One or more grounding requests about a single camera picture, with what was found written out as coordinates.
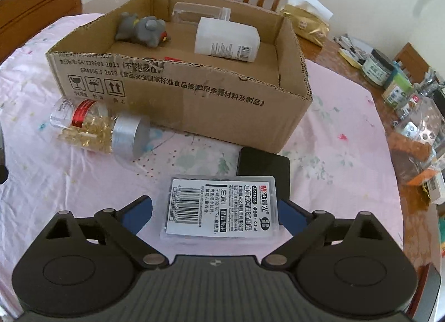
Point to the capsule bottle silver cap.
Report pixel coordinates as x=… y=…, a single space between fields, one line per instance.
x=92 y=125

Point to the pencil lead refill case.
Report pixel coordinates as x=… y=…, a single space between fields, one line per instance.
x=214 y=207

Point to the clear empty plastic jar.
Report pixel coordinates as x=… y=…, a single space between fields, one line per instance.
x=191 y=13

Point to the wooden chair far right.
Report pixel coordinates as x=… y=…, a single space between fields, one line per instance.
x=412 y=63

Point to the green-lid small jar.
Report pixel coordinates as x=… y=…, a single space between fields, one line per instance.
x=397 y=90

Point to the pink floral tablecloth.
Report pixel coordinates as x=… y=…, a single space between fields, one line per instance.
x=338 y=156

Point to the pen cup with pens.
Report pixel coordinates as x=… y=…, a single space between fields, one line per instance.
x=431 y=82

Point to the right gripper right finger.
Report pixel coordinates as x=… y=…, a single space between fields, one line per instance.
x=307 y=230

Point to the grey plush toy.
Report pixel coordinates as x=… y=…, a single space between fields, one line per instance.
x=148 y=31

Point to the small white carton box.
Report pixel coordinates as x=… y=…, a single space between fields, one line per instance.
x=435 y=189

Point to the white translucent plastic bottle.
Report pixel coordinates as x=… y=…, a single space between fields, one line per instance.
x=227 y=39

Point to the gold tissue pack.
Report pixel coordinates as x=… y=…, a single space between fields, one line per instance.
x=310 y=19

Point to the brown cardboard box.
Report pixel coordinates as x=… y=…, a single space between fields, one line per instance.
x=256 y=104

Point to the black flat box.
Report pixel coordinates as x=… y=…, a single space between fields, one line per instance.
x=254 y=162

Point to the large clear black-lid jar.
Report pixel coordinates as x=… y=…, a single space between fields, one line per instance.
x=417 y=144

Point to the wooden chair left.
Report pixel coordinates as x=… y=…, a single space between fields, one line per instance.
x=23 y=19

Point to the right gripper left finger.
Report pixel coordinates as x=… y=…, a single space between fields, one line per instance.
x=121 y=227

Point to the dark-lid glass jar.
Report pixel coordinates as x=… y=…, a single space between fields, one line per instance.
x=377 y=68

